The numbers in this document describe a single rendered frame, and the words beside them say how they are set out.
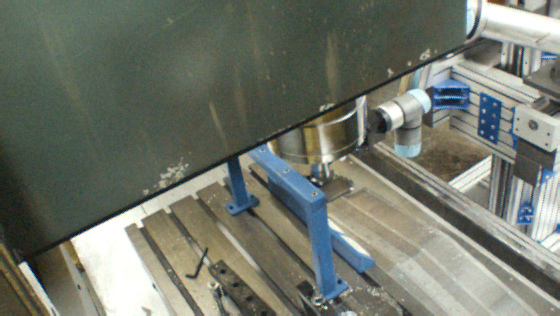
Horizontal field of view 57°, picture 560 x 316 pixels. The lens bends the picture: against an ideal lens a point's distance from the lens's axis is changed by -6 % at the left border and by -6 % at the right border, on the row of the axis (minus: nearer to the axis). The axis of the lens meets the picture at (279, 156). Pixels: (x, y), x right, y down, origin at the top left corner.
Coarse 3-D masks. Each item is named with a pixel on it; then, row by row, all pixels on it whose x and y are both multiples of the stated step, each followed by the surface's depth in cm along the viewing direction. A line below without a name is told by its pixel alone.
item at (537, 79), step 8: (552, 64) 157; (536, 72) 154; (544, 72) 154; (528, 80) 152; (536, 80) 151; (544, 80) 150; (536, 88) 150; (544, 88) 148; (552, 88) 146; (544, 96) 152; (552, 96) 147; (528, 104) 150; (536, 104) 150
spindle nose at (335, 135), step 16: (336, 112) 74; (352, 112) 76; (304, 128) 75; (320, 128) 75; (336, 128) 76; (352, 128) 77; (272, 144) 81; (288, 144) 78; (304, 144) 77; (320, 144) 77; (336, 144) 77; (352, 144) 79; (288, 160) 80; (304, 160) 79; (320, 160) 78
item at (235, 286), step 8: (216, 264) 140; (224, 264) 139; (216, 272) 137; (224, 272) 139; (232, 272) 137; (216, 280) 138; (224, 280) 135; (232, 280) 134; (240, 280) 134; (224, 288) 135; (232, 288) 132; (240, 288) 132; (248, 288) 132; (224, 296) 139; (232, 296) 132; (240, 296) 130; (248, 296) 130; (256, 296) 129; (240, 304) 130; (248, 304) 128; (256, 304) 127; (264, 304) 127; (248, 312) 127; (256, 312) 125; (264, 312) 126; (272, 312) 125
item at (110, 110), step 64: (0, 0) 41; (64, 0) 44; (128, 0) 47; (192, 0) 51; (256, 0) 54; (320, 0) 59; (384, 0) 64; (448, 0) 70; (0, 64) 44; (64, 64) 47; (128, 64) 50; (192, 64) 54; (256, 64) 58; (320, 64) 63; (384, 64) 69; (0, 128) 46; (64, 128) 49; (128, 128) 53; (192, 128) 57; (256, 128) 62; (0, 192) 49; (64, 192) 52; (128, 192) 56
